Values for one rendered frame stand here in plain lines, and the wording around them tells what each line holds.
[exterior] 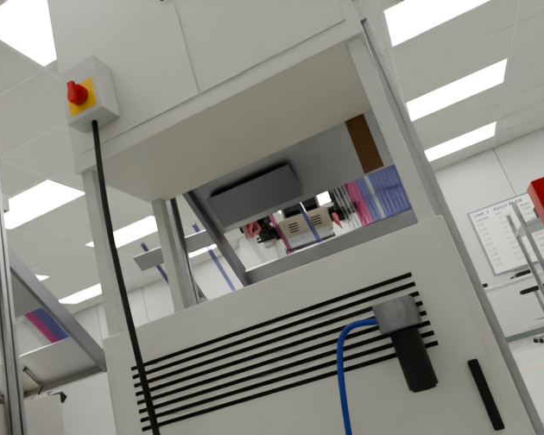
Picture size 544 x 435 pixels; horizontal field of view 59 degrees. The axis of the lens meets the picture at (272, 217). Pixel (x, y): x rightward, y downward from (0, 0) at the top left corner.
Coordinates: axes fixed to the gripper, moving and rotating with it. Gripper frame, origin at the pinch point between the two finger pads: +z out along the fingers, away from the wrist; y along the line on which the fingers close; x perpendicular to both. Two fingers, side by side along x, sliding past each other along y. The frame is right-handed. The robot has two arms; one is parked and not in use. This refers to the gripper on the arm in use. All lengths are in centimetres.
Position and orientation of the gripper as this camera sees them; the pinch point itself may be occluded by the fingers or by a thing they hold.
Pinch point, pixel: (249, 236)
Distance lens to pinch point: 170.8
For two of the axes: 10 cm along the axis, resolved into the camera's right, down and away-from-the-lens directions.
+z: -0.2, 5.9, -8.1
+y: 9.0, -3.5, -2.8
